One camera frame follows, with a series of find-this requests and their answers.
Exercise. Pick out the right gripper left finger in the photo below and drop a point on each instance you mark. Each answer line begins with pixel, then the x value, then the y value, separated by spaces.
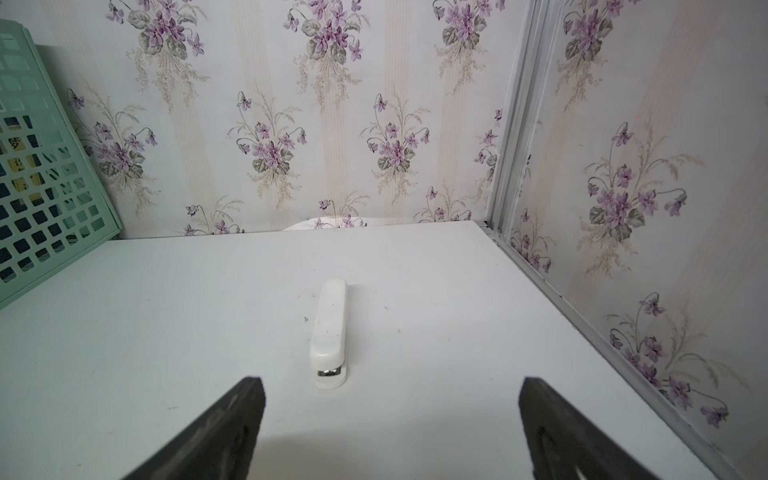
pixel 219 444

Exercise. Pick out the white eraser stick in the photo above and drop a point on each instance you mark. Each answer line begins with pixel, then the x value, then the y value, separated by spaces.
pixel 328 340

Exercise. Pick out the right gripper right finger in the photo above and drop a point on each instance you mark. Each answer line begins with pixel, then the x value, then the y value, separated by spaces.
pixel 564 444

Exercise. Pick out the green desk file organizer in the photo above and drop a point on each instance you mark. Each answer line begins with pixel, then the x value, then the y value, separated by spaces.
pixel 54 208

